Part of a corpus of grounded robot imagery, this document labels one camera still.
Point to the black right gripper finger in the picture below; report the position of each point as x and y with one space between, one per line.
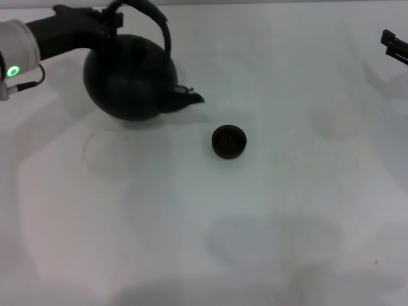
395 37
397 55

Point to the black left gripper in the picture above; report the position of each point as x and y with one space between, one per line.
67 32

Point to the small dark teacup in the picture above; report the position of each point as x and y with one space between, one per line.
229 142

